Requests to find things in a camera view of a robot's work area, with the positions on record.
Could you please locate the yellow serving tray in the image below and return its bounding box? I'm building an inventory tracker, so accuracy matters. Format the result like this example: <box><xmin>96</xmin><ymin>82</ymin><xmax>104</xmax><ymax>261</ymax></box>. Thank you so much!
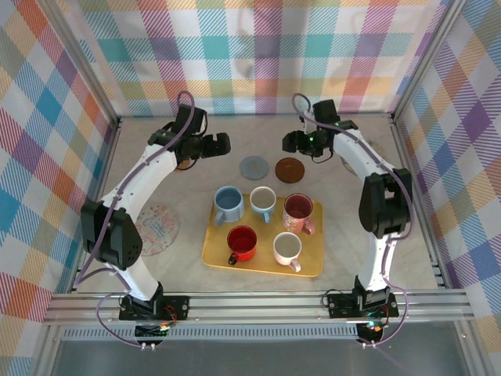
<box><xmin>201</xmin><ymin>193</ymin><xmax>326</xmax><ymax>278</ymax></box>

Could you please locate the aluminium front rail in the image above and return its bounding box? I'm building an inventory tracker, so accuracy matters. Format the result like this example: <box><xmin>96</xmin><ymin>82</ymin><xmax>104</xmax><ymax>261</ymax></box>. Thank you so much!
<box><xmin>42</xmin><ymin>290</ymin><xmax>477</xmax><ymax>327</ymax></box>

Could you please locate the aluminium side rail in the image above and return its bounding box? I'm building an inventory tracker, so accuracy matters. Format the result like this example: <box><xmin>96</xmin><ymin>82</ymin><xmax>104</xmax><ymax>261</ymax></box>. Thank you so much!
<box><xmin>69</xmin><ymin>117</ymin><xmax>123</xmax><ymax>294</ymax></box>
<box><xmin>391</xmin><ymin>115</ymin><xmax>447</xmax><ymax>290</ymax></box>

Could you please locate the grey slotted cable duct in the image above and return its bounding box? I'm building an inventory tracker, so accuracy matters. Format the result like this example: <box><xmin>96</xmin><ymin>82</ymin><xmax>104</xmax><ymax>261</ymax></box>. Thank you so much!
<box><xmin>62</xmin><ymin>325</ymin><xmax>361</xmax><ymax>342</ymax></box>

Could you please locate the grey round coaster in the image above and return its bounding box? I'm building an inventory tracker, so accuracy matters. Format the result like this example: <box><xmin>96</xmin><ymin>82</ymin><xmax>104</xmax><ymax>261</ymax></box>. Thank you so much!
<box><xmin>239</xmin><ymin>155</ymin><xmax>270</xmax><ymax>181</ymax></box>

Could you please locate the small blue cup cream inside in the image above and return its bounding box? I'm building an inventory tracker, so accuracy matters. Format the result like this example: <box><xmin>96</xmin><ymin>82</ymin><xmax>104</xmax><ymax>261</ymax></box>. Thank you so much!
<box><xmin>249</xmin><ymin>186</ymin><xmax>277</xmax><ymax>224</ymax></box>

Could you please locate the brown round coaster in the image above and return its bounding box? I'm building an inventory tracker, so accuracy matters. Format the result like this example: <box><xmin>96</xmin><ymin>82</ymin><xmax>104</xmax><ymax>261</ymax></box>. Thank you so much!
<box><xmin>274</xmin><ymin>157</ymin><xmax>306</xmax><ymax>184</ymax></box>

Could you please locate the aluminium frame post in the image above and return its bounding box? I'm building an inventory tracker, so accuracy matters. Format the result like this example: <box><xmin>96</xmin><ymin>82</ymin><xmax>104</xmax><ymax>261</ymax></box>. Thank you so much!
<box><xmin>41</xmin><ymin>0</ymin><xmax>122</xmax><ymax>126</ymax></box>
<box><xmin>389</xmin><ymin>0</ymin><xmax>467</xmax><ymax>125</ymax></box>

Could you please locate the large light blue mug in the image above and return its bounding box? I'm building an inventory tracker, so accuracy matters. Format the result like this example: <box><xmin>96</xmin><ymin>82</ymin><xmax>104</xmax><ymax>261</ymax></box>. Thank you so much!
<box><xmin>213</xmin><ymin>186</ymin><xmax>247</xmax><ymax>228</ymax></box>

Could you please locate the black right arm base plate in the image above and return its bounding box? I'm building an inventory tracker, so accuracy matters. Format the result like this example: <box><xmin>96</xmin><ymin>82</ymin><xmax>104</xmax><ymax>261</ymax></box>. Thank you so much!
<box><xmin>326</xmin><ymin>291</ymin><xmax>400</xmax><ymax>319</ymax></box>

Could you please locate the aluminium back rail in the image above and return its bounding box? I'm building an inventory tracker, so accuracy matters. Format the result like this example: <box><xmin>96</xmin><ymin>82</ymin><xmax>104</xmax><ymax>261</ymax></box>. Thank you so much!
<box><xmin>116</xmin><ymin>111</ymin><xmax>395</xmax><ymax>119</ymax></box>

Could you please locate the pink floral mug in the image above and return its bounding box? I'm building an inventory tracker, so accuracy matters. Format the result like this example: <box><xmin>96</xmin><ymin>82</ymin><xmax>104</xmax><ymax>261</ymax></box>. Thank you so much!
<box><xmin>281</xmin><ymin>193</ymin><xmax>316</xmax><ymax>236</ymax></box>

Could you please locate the red enamel mug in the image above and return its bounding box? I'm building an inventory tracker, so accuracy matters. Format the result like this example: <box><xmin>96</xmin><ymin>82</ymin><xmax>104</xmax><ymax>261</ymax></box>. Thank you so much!
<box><xmin>226</xmin><ymin>226</ymin><xmax>258</xmax><ymax>266</ymax></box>

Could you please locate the white mug pink handle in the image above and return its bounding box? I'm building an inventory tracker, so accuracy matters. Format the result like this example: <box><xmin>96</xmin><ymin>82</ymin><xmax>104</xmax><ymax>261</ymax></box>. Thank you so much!
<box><xmin>272</xmin><ymin>231</ymin><xmax>303</xmax><ymax>273</ymax></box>

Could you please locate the floral bunny print coaster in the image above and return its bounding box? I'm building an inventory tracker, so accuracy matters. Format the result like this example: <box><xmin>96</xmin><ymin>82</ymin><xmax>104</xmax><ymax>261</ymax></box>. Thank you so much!
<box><xmin>135</xmin><ymin>201</ymin><xmax>182</xmax><ymax>256</ymax></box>

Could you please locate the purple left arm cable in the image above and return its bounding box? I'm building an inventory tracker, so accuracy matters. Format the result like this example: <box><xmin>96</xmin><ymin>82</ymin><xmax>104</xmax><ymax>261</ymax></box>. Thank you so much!
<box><xmin>74</xmin><ymin>90</ymin><xmax>196</xmax><ymax>349</ymax></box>

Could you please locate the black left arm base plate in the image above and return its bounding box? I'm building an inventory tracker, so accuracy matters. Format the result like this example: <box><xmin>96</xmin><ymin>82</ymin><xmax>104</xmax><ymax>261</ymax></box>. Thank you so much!
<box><xmin>119</xmin><ymin>294</ymin><xmax>191</xmax><ymax>323</ymax></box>

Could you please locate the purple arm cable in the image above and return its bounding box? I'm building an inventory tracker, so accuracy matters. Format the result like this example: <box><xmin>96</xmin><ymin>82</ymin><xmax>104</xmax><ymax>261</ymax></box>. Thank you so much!
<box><xmin>292</xmin><ymin>92</ymin><xmax>414</xmax><ymax>348</ymax></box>
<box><xmin>74</xmin><ymin>90</ymin><xmax>196</xmax><ymax>349</ymax></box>

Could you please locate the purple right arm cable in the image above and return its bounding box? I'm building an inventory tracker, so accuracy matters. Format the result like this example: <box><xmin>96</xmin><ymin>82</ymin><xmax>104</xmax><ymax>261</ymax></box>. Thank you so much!
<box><xmin>292</xmin><ymin>92</ymin><xmax>414</xmax><ymax>348</ymax></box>

